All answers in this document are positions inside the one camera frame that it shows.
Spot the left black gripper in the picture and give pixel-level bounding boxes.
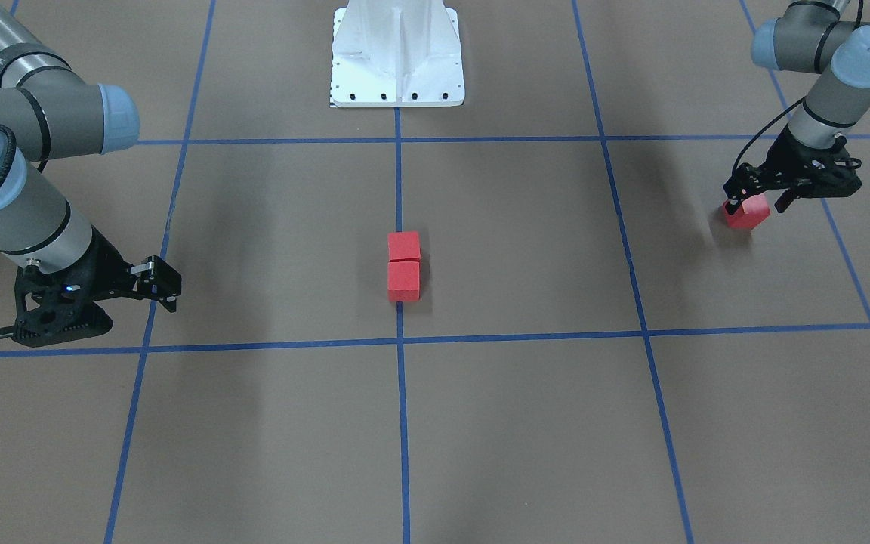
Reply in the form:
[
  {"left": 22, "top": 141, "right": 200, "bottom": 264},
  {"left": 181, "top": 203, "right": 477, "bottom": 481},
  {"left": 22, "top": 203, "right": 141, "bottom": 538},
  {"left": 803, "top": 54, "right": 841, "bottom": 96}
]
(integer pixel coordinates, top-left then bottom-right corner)
[{"left": 723, "top": 128, "right": 861, "bottom": 216}]

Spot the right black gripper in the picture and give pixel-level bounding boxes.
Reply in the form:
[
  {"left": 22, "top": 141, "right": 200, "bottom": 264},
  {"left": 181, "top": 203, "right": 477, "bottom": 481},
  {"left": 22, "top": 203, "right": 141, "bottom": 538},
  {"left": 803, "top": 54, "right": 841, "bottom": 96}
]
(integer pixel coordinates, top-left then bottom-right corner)
[{"left": 14, "top": 230, "right": 182, "bottom": 348}]

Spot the red block starting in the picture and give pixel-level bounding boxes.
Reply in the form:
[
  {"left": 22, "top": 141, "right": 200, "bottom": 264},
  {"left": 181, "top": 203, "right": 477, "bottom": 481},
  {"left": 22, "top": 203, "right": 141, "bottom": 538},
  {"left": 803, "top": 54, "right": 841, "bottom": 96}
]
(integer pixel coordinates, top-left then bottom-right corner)
[
  {"left": 719, "top": 195, "right": 771, "bottom": 230},
  {"left": 387, "top": 231, "right": 421, "bottom": 262},
  {"left": 387, "top": 261, "right": 421, "bottom": 302}
]

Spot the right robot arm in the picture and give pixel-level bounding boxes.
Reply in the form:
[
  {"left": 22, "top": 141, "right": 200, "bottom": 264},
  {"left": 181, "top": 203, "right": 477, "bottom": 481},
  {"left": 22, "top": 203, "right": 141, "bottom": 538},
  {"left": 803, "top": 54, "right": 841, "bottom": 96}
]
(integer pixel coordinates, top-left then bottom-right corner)
[{"left": 0, "top": 5, "right": 182, "bottom": 348}]

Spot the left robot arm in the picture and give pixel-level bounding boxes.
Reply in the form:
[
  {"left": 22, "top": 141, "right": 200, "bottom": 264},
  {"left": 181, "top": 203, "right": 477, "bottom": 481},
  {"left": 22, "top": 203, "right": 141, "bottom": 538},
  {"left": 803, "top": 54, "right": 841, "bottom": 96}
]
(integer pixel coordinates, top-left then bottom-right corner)
[{"left": 723, "top": 1, "right": 870, "bottom": 226}]

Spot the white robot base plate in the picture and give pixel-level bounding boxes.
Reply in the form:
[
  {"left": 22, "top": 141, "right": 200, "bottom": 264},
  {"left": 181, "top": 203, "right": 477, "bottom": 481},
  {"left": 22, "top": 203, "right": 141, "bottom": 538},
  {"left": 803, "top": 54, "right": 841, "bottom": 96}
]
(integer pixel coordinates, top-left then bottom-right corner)
[{"left": 329, "top": 1, "right": 466, "bottom": 108}]

